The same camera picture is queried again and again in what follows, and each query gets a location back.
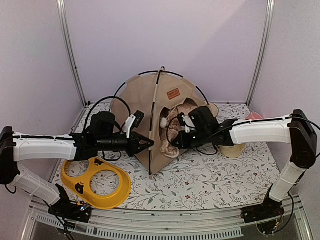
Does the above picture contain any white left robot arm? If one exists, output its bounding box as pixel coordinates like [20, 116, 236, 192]
[0, 111, 154, 217]

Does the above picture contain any cream ceramic pet bowl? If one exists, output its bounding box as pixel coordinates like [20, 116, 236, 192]
[218, 143, 246, 159]

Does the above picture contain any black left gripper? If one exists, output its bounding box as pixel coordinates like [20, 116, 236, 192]
[97, 132, 155, 158]

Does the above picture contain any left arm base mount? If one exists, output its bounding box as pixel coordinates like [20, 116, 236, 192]
[48, 184, 92, 223]

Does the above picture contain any black tent pole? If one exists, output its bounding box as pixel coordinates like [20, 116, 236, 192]
[148, 66, 166, 180]
[114, 70, 209, 110]

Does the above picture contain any aluminium frame post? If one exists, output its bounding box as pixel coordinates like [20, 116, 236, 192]
[56, 0, 87, 107]
[245, 0, 275, 108]

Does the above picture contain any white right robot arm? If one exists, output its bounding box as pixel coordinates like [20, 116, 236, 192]
[169, 106, 319, 218]

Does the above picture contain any left aluminium frame post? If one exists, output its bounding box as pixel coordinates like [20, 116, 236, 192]
[56, 0, 87, 107]

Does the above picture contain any white fluffy cushion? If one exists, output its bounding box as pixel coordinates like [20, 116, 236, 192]
[160, 103, 198, 159]

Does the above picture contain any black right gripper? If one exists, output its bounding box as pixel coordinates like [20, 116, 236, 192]
[171, 128, 211, 150]

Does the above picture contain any white pompom toy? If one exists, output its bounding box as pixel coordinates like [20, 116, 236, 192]
[159, 117, 168, 128]

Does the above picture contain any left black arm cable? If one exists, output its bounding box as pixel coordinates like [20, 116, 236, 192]
[83, 96, 132, 162]

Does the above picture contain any right aluminium frame post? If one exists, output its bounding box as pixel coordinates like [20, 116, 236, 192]
[245, 0, 275, 108]

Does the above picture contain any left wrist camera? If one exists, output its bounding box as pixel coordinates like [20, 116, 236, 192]
[122, 110, 145, 139]

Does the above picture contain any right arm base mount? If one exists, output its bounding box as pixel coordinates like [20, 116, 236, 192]
[240, 192, 285, 223]

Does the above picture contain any beige fabric pet tent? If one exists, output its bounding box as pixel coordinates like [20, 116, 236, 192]
[109, 67, 219, 176]

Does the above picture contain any pink plastic bowl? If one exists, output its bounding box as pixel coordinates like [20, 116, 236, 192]
[246, 112, 263, 121]

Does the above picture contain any yellow double bowl holder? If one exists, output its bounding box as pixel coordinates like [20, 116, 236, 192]
[60, 157, 132, 210]

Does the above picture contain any aluminium front rail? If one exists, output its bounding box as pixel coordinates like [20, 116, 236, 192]
[21, 194, 316, 240]

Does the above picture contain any floral patterned table mat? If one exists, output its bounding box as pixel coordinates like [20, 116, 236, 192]
[51, 101, 286, 211]

